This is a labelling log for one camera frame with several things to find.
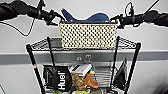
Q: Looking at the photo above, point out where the yellow plush toy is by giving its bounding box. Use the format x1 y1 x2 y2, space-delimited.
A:
71 90 92 94

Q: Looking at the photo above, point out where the white box with blue corner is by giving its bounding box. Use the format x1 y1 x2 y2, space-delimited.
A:
69 63 96 76

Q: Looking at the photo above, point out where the thin black cable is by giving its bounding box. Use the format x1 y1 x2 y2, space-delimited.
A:
9 16 37 38

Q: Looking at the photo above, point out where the blue plush toy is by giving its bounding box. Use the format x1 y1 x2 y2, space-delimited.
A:
60 7 111 25

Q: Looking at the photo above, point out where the black bag with white print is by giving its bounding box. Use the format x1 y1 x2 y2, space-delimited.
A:
43 64 73 91

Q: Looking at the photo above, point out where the white wall socket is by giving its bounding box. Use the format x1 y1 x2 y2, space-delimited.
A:
76 56 83 63
85 54 93 61

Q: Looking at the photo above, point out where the orange plush toy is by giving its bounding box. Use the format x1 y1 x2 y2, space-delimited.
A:
71 72 101 91

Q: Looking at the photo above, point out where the long grey wall band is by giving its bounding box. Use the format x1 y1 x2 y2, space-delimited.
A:
0 49 168 66

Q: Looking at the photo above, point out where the small black bag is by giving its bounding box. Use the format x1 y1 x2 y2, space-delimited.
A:
113 57 129 91

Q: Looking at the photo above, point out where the pale basket with dark spots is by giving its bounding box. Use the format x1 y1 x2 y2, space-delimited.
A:
59 20 119 50

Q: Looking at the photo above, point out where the black wire shelf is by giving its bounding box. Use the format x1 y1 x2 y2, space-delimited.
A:
25 35 142 94

